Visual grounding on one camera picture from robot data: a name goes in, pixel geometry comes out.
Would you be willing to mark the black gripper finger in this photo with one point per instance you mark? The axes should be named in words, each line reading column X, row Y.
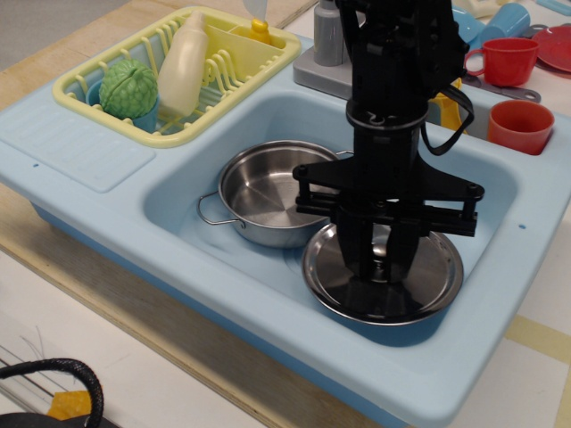
column 354, row 236
column 401, row 250

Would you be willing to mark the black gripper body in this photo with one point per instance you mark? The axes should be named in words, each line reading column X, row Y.
column 386, row 180

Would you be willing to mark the stainless steel pot lid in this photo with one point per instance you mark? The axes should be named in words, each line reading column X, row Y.
column 432, row 283

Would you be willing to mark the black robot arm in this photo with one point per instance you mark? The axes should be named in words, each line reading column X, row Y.
column 403, row 54

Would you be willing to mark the yellow dish brush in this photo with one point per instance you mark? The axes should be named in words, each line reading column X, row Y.
column 443, row 111

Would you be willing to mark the orange plastic cup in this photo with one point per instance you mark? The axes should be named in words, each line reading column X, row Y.
column 520, row 125

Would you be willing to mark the grey toy utensil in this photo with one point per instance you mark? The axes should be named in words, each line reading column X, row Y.
column 508, row 91

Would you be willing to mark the light blue plate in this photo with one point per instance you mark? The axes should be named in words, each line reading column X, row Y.
column 469, row 26

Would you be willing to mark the cream toy item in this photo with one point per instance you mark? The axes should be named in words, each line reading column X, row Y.
column 480, row 8

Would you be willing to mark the small yellow bottle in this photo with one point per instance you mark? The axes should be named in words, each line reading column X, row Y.
column 259, row 31

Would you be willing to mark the blue plastic cup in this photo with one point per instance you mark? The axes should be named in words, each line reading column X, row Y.
column 511, row 20

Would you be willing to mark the red plate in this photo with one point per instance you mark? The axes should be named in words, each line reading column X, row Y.
column 554, row 47

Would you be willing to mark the light blue toy sink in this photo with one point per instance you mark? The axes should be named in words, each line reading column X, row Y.
column 139, row 203

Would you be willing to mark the cream plastic bottle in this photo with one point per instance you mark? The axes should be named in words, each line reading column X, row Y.
column 181, row 74

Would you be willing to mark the yellow dish rack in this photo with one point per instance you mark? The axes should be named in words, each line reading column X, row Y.
column 236, row 66

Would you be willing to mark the green toy cabbage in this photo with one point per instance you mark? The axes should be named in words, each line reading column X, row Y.
column 129, row 89

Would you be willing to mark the yellow tape piece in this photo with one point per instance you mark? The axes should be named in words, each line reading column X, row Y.
column 70, row 404

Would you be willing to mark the red cup with handle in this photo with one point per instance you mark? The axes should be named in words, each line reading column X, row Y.
column 507, row 61

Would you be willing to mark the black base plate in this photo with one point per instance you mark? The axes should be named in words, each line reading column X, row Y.
column 28, row 420

